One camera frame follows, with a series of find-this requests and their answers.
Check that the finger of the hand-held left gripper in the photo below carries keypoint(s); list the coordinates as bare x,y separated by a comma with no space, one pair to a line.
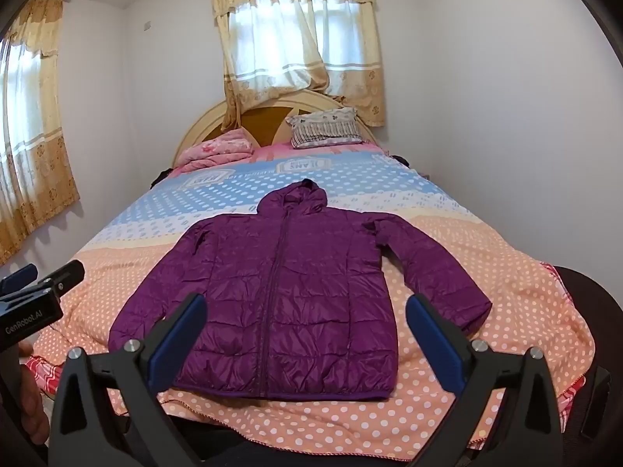
65,275
19,276

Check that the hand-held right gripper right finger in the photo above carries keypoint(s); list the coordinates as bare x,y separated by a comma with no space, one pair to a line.
438,345

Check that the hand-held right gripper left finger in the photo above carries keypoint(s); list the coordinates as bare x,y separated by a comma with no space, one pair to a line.
177,345

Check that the purple hooded puffer jacket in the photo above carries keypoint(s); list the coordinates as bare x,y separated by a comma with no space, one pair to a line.
292,292

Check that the person's left hand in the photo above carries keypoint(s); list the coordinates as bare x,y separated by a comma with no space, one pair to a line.
35,394

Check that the red patterned bed sheet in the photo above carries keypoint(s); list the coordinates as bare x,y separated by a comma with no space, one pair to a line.
41,372

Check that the dotted pastel quilt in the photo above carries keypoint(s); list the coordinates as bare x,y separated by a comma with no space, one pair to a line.
511,311

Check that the beige floral window curtain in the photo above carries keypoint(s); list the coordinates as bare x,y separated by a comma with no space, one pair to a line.
31,126
297,34

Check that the folded pink blanket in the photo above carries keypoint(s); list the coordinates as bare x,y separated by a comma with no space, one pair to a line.
216,152

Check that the cream wooden headboard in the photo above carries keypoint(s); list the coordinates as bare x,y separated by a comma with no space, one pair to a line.
258,126

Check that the striped patterned pillow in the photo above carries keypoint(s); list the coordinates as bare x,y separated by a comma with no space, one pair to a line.
325,128

